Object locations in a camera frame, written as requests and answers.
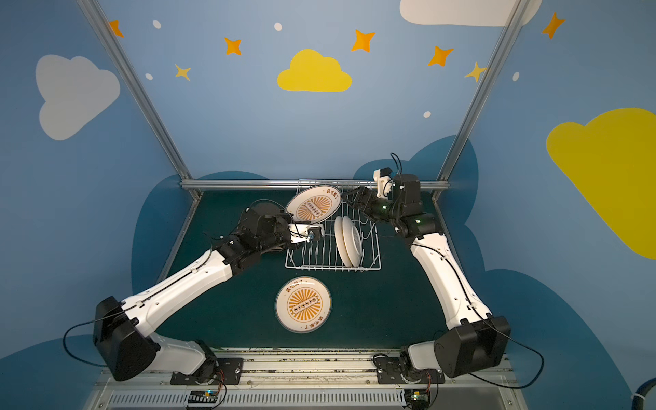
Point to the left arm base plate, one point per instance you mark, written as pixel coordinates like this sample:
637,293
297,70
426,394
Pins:
214,371

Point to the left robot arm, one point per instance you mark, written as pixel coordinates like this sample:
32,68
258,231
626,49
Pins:
125,331

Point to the white round plate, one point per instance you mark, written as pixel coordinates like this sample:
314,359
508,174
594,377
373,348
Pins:
303,305
352,242
315,204
342,250

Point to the aluminium rear frame rail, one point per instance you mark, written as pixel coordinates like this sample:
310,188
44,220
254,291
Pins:
271,185

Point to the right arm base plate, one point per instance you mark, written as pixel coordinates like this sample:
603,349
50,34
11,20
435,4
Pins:
399,370

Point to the aluminium frame post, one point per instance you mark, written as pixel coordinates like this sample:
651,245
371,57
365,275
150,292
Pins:
95,16
497,60

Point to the controller board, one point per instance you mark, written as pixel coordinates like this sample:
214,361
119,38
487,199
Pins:
202,399
416,400

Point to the white wire dish rack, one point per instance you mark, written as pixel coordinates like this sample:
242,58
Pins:
323,254

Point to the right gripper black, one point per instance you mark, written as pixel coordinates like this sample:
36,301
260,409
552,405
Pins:
366,199

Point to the left aluminium frame post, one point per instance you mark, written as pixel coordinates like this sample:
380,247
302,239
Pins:
95,16

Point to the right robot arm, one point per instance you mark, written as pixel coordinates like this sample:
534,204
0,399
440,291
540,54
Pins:
475,339

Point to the front aluminium rail bed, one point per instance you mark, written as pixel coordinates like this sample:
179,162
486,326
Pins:
299,378

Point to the right aluminium frame post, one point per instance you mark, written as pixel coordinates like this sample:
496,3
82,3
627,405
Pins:
497,60

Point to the right controller board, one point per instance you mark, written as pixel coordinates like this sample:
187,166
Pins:
416,400

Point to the left controller board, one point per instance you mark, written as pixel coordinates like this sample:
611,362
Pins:
202,399

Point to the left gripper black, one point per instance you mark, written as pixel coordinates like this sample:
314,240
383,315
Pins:
312,233

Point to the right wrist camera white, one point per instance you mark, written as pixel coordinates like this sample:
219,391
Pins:
384,182

